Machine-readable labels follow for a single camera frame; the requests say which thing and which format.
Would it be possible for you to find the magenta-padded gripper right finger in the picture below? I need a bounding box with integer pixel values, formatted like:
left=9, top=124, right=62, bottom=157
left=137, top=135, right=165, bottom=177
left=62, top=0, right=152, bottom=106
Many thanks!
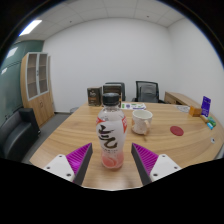
left=130, top=142, right=183, bottom=186

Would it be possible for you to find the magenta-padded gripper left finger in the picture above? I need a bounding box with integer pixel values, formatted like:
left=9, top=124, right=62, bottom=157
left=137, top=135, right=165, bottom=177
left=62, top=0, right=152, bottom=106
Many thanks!
left=43, top=142, right=94, bottom=186

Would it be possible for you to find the clear pink drink bottle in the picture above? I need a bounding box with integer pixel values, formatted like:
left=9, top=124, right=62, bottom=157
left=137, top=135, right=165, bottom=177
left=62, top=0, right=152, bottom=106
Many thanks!
left=95, top=92, right=129, bottom=170

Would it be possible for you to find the flat round red coaster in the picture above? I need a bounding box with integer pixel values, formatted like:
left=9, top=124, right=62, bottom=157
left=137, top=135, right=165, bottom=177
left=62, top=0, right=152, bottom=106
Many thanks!
left=169, top=125, right=185, bottom=137

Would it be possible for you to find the white marbled ceramic mug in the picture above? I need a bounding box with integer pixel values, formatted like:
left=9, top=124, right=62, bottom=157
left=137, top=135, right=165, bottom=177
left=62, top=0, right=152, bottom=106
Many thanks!
left=130, top=109, right=154, bottom=136

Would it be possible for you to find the black leather sofa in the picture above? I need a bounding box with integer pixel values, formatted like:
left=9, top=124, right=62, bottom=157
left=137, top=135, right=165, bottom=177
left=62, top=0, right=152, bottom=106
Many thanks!
left=0, top=107, right=42, bottom=161

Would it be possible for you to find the small yellowish box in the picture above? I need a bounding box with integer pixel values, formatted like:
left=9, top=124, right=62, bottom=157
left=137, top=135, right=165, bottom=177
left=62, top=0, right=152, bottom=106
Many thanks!
left=199, top=114, right=209, bottom=125

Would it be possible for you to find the wooden glass-door cabinet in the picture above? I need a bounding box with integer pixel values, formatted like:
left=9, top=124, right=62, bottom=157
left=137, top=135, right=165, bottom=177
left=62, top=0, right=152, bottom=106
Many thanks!
left=19, top=51, right=56, bottom=128

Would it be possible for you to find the green flat box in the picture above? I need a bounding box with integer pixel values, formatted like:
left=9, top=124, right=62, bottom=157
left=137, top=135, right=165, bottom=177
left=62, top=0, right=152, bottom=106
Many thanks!
left=207, top=116, right=217, bottom=127

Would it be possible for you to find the white green purple leaflet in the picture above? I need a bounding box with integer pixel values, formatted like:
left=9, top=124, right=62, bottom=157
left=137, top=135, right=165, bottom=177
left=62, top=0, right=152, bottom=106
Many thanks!
left=120, top=102, right=147, bottom=111

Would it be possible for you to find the standing purple box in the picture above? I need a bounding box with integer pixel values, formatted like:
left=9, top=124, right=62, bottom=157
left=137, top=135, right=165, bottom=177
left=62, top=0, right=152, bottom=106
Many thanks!
left=200, top=95, right=212, bottom=118

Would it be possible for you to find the black mesh-back office chair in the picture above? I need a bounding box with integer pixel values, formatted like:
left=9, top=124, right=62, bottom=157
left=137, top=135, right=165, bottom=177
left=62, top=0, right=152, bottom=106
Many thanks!
left=131, top=80, right=165, bottom=104

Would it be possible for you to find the small dark brown box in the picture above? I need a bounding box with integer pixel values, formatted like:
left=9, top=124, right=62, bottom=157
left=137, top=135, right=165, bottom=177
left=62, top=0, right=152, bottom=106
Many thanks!
left=87, top=87, right=103, bottom=108

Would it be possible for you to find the black solid-back office chair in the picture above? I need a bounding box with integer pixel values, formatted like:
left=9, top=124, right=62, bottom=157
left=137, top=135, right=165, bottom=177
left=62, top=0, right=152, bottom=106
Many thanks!
left=105, top=81, right=127, bottom=102

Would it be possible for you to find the rectangular ceiling light panel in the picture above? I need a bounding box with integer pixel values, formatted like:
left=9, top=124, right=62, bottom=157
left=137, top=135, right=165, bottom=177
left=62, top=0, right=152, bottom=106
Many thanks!
left=18, top=19, right=43, bottom=37

